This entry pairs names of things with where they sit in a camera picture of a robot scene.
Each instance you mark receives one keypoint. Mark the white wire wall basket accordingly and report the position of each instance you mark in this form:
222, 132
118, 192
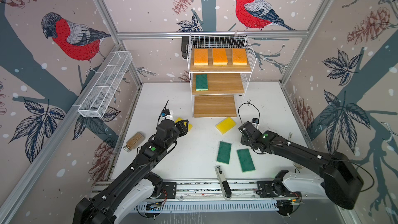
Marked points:
102, 93

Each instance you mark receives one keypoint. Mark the clear tube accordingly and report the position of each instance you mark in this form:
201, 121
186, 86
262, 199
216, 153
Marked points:
290, 136

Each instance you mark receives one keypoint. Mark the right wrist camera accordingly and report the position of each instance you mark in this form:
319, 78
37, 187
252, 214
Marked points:
255, 122

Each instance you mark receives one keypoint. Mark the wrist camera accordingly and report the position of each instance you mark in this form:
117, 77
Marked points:
255, 122
167, 114

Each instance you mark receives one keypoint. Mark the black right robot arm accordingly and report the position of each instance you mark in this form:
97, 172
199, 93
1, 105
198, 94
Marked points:
336, 177

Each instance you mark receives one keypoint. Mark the dark green sponge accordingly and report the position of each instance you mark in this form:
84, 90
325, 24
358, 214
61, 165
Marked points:
245, 160
224, 152
201, 82

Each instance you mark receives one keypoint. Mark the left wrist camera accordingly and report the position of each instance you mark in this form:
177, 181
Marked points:
167, 114

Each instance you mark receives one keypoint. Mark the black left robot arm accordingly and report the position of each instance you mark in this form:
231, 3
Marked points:
136, 183

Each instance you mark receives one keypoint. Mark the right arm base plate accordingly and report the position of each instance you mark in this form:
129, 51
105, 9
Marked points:
270, 189

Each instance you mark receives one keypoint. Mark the orange sponge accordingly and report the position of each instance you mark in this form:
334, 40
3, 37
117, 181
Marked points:
219, 56
200, 57
239, 57

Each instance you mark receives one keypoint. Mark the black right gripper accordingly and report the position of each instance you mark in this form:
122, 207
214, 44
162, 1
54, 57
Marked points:
242, 141

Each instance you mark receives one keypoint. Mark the white black handheld scanner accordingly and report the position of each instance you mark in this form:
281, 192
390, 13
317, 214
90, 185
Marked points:
224, 185

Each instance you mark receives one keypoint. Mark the yellow sponge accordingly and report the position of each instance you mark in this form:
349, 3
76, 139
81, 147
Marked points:
189, 126
226, 125

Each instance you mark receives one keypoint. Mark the glass spice jar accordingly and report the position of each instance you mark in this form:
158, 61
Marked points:
134, 142

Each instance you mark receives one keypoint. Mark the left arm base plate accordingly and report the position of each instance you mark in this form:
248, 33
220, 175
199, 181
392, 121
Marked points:
167, 190

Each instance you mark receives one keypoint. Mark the white wire wooden shelf unit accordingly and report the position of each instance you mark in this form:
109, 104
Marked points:
226, 83

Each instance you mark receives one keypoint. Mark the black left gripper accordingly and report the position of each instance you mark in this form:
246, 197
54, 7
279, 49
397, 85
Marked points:
182, 128

